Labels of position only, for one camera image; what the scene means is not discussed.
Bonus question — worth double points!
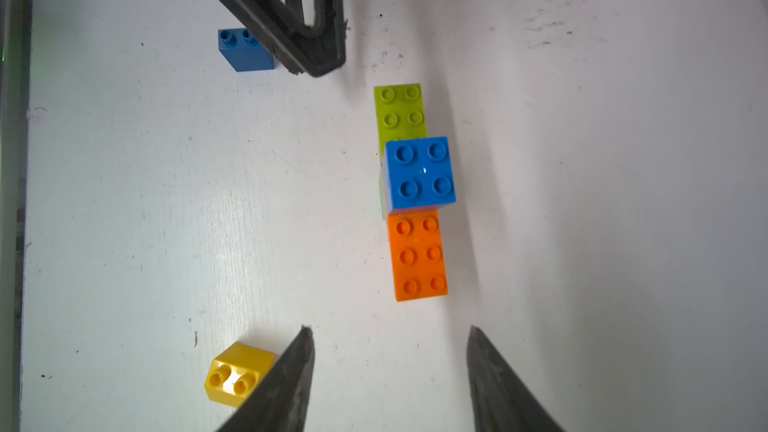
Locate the blue sloped lego brick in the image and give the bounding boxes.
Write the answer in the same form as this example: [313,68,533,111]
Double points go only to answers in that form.
[218,28,275,72]

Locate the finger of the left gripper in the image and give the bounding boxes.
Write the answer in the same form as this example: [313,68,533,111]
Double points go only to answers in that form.
[219,0,346,77]

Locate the lime green lego plate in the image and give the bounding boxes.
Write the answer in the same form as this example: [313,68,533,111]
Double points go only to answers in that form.
[374,83,427,159]

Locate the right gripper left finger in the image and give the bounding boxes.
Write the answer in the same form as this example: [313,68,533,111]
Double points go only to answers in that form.
[219,326,315,432]

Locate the blue square lego brick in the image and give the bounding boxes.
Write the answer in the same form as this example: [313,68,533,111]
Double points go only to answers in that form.
[382,137,456,215]

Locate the yellow sloped lego brick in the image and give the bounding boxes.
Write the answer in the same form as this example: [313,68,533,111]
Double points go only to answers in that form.
[204,342,277,408]

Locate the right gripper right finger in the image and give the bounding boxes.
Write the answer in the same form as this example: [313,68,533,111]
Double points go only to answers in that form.
[466,326,564,432]

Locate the orange long lego brick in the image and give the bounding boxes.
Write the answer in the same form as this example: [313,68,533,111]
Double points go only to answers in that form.
[387,211,449,302]

